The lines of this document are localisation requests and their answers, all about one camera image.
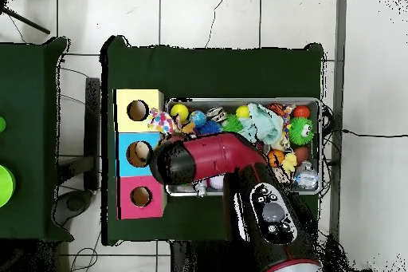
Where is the brown plush teddy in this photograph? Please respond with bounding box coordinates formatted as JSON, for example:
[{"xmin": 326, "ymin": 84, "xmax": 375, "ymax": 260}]
[{"xmin": 147, "ymin": 108, "xmax": 198, "ymax": 139}]

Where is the clear mesh bin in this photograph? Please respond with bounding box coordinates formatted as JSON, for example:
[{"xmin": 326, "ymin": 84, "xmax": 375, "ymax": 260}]
[{"xmin": 165, "ymin": 97, "xmax": 324, "ymax": 197}]

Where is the wooden box with three holes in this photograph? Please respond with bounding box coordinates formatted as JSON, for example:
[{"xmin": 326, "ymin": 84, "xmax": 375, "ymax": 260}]
[{"xmin": 112, "ymin": 88, "xmax": 169, "ymax": 222}]

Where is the blue spiky ball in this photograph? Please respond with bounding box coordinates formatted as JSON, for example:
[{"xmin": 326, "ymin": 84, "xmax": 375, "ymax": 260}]
[{"xmin": 198, "ymin": 120, "xmax": 224, "ymax": 136}]

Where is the small globe ball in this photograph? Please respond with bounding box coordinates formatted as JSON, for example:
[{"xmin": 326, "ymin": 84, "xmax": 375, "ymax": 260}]
[{"xmin": 189, "ymin": 110, "xmax": 207, "ymax": 128}]

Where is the yellow ball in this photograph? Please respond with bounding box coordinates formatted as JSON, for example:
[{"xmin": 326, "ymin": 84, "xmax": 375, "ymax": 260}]
[
  {"xmin": 170, "ymin": 103, "xmax": 190, "ymax": 124},
  {"xmin": 235, "ymin": 104, "xmax": 253, "ymax": 120}
]

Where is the silver toy robot figure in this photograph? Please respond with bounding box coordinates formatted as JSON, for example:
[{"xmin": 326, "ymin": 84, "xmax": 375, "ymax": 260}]
[{"xmin": 194, "ymin": 181, "xmax": 210, "ymax": 198}]

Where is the mint green cloth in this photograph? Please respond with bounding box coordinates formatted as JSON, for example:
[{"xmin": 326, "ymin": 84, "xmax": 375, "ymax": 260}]
[{"xmin": 238, "ymin": 102, "xmax": 286, "ymax": 147}]

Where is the dark green table cloth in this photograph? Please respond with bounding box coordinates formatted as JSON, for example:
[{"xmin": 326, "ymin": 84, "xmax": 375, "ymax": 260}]
[{"xmin": 100, "ymin": 34, "xmax": 326, "ymax": 247}]

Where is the green spiky ball with eyes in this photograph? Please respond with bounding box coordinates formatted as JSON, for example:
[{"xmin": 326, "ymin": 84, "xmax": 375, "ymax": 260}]
[{"xmin": 288, "ymin": 116, "xmax": 316, "ymax": 145}]

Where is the black upright panel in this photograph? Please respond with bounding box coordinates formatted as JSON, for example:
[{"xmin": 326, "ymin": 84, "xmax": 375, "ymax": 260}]
[{"xmin": 82, "ymin": 77, "xmax": 102, "ymax": 191}]

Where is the green cloth side table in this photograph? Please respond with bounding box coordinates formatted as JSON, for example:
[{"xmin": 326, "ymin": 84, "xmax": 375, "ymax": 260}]
[{"xmin": 0, "ymin": 37, "xmax": 70, "ymax": 242}]

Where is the bright green cup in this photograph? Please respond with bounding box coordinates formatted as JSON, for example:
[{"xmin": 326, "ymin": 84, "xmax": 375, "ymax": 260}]
[{"xmin": 0, "ymin": 164, "xmax": 17, "ymax": 209}]

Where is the black tripod leg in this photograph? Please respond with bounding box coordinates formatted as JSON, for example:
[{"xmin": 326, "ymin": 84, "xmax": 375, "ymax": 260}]
[{"xmin": 0, "ymin": 0, "xmax": 52, "ymax": 36}]

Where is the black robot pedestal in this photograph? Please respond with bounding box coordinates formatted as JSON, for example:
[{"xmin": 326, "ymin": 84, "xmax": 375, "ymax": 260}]
[{"xmin": 168, "ymin": 239, "xmax": 233, "ymax": 272}]

